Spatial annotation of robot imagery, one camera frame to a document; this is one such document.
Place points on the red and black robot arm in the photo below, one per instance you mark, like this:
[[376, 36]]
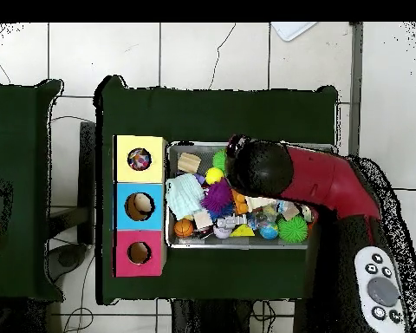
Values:
[[315, 177], [0, 201]]

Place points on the plain wooden wedge block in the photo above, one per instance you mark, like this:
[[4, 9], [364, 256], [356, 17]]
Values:
[[189, 163]]

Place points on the cream knitted cloth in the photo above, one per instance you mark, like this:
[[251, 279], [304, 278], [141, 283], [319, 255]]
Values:
[[260, 203]]

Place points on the wooden box with three holes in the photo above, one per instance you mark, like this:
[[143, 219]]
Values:
[[138, 204]]

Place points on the dark green table cloth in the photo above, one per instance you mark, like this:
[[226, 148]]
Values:
[[20, 138], [194, 114]]

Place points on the purple spiky rubber toy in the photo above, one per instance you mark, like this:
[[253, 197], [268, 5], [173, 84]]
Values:
[[216, 197]]

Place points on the white tray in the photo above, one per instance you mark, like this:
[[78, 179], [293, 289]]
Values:
[[291, 29]]

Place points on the orange toy building brick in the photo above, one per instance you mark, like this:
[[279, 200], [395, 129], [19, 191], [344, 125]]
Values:
[[241, 204]]

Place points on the grey metal bar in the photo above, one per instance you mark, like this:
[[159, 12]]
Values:
[[355, 69]]

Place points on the yellow plastic ball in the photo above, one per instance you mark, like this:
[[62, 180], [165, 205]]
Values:
[[214, 176]]

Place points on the mint green knitted cloth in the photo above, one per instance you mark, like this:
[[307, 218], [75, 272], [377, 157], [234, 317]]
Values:
[[183, 196]]

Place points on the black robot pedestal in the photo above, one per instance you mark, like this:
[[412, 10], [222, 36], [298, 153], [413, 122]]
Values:
[[208, 319]]

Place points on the green spiky rubber ball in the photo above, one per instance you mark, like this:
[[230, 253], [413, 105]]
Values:
[[220, 160], [293, 229]]

